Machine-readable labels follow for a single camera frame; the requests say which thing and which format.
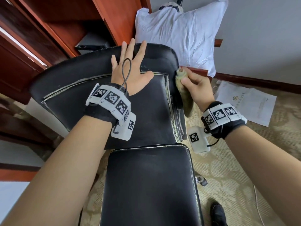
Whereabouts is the wooden luggage rack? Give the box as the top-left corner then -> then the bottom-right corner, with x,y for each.
188,39 -> 223,77

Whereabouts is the person's right forearm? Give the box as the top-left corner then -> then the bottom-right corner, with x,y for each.
225,126 -> 301,226

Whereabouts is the white marker wristband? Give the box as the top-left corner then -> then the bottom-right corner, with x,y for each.
201,101 -> 248,139
85,82 -> 132,125

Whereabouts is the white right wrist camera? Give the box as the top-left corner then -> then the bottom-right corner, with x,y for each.
188,126 -> 211,154

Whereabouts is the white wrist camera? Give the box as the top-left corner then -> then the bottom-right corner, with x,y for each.
111,112 -> 137,141
188,126 -> 211,154

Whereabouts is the black and white bag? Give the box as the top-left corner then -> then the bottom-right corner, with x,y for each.
158,0 -> 184,11

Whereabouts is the white paper sheet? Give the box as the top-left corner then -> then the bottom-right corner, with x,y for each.
214,81 -> 277,127

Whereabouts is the person's left hand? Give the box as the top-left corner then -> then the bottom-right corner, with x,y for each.
110,38 -> 155,96

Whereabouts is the green cleaning cloth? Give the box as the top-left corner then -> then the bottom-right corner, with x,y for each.
175,67 -> 194,116

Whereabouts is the grey mini fridge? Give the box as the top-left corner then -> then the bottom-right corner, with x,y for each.
75,31 -> 116,55

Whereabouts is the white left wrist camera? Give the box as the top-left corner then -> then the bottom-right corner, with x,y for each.
111,112 -> 137,141

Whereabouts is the person's left forearm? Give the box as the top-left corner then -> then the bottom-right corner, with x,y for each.
2,115 -> 116,226

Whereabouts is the white marker left wristband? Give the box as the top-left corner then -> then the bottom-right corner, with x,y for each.
85,82 -> 132,125

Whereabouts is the white marker right wristband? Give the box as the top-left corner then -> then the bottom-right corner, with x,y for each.
201,101 -> 248,139

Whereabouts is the thin black cable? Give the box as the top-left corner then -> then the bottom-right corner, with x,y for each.
253,185 -> 265,226
119,58 -> 134,93

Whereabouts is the white pillow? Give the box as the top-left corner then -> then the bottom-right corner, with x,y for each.
135,0 -> 229,77

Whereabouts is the black shoe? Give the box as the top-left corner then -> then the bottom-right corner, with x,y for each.
209,201 -> 229,226

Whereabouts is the black leather chair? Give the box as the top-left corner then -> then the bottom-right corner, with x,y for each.
29,43 -> 208,226

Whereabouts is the person's right hand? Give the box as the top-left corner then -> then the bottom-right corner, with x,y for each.
180,67 -> 215,112

